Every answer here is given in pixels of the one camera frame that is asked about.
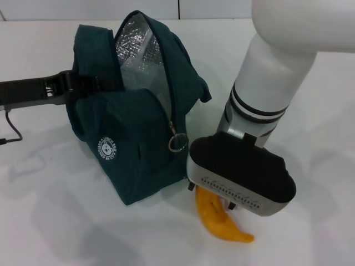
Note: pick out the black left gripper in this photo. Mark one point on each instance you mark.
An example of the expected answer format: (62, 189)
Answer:
(30, 91)

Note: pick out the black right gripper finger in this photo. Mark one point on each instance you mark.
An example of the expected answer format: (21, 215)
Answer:
(191, 185)

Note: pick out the yellow banana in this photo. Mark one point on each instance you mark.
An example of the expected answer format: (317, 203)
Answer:
(219, 221)

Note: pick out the dark teal insulated lunch bag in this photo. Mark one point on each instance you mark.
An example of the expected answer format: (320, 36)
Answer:
(133, 144)

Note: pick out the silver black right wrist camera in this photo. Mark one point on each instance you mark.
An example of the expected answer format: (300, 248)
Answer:
(235, 166)

